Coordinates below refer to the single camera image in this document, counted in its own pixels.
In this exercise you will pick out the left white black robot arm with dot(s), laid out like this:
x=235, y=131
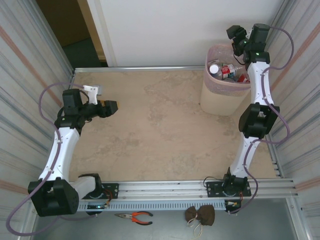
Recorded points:
x=62, y=150

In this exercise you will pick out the aluminium table edge rail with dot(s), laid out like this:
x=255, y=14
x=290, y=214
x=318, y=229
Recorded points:
x=137, y=68

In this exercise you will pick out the pink bin liner bag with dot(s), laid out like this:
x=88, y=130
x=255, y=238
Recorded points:
x=211, y=86

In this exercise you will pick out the small circuit board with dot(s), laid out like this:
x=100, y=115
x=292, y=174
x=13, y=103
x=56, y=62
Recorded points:
x=231, y=203
x=98, y=206

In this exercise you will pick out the red white label bottle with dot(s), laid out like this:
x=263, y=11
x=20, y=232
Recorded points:
x=226, y=71

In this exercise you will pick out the red orange label bottle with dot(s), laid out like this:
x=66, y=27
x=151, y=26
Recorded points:
x=243, y=78

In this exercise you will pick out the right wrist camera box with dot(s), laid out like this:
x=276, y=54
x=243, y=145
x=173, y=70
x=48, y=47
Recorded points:
x=250, y=33

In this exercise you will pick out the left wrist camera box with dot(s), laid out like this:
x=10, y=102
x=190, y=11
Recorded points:
x=92, y=93

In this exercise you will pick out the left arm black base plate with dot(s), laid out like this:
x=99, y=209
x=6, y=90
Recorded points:
x=112, y=190

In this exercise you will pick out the large brown cloth pouch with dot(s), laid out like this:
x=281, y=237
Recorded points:
x=207, y=215

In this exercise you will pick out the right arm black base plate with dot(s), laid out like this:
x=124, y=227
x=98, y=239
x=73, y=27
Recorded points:
x=215, y=188

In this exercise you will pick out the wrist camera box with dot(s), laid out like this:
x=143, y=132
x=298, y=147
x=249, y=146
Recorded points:
x=92, y=93
x=250, y=33

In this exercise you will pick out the brown wooden door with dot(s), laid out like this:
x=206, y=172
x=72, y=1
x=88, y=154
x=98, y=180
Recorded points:
x=62, y=22

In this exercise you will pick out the pink waste basket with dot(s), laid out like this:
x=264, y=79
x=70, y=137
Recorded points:
x=215, y=102

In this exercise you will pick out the white door frame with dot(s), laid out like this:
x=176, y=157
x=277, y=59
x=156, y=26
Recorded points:
x=100, y=30

